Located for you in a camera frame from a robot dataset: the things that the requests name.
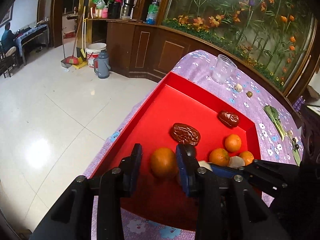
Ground green water bottle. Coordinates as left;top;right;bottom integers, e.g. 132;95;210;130
146;0;159;25

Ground red cardboard box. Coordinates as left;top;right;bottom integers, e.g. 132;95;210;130
93;73;261;230

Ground wooden cabinet counter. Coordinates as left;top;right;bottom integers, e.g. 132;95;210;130
87;19;195;82

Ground red broom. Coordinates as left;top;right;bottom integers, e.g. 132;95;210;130
60;6;87;68

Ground seated person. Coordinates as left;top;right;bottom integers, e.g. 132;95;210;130
1;22;17;56

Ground artificial flower display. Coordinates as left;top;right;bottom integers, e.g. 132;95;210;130
163;0;316;89

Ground covered dining table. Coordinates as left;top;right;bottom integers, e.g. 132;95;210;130
16;24;50;66

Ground black thermos jug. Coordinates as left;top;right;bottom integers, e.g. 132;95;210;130
120;0;135;20

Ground green leaf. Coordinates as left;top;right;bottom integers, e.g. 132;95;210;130
287;130;301;166

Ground wooden chair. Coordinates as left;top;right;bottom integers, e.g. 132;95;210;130
0;44;18;78

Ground orange mandarin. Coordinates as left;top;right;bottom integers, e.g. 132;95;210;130
150;147;178;179
224;134;242;152
239;151;255;166
209;148;230;167

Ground dark plum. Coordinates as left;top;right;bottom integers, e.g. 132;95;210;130
184;144;196;158

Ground white sugarcane chunk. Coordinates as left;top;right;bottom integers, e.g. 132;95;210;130
228;156;246;169
199;160;213;171

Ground wrinkled red jujube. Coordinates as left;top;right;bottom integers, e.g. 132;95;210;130
217;111;239;128

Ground bok choy stalk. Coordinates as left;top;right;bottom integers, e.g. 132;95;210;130
264;105;287;141

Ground dried red jujube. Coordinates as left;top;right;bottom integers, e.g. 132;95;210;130
170;123;201;146

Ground framed wall picture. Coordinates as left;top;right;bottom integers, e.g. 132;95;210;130
0;4;14;27

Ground white plastic bucket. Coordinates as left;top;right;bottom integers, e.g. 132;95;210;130
86;42;107;68

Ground grey thermos flask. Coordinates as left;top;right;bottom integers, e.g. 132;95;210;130
94;50;111;79

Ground clear plastic cup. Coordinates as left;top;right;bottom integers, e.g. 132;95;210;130
212;54;237;85

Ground purple bottles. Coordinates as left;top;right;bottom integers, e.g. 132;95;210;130
293;95;305;112

